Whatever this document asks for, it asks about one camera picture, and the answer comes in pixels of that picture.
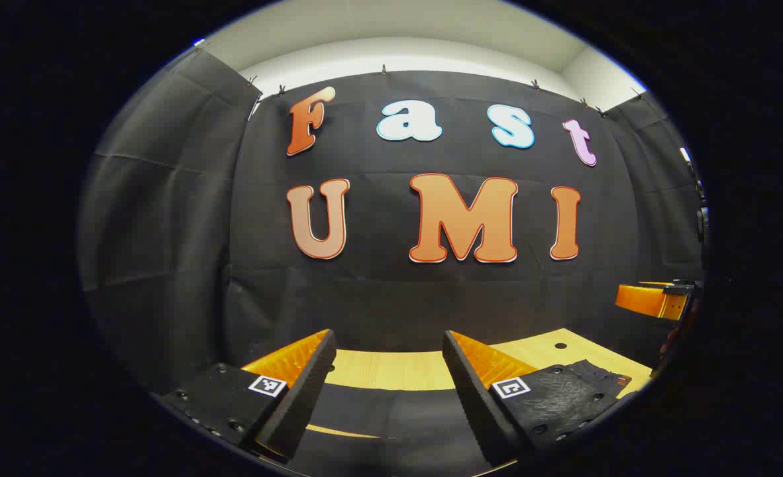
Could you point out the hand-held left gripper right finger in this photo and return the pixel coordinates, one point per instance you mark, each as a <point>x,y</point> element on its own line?
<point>471,397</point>

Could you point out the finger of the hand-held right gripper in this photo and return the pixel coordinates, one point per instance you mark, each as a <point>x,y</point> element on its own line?
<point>650,300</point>

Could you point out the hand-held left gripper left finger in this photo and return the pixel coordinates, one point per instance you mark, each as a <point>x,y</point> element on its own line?
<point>302,391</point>

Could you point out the dark grey jeans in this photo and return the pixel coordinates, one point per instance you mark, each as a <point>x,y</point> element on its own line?
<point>398,424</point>

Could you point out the black backdrop cloth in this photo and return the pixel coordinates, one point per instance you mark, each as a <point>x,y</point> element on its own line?
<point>391,291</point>

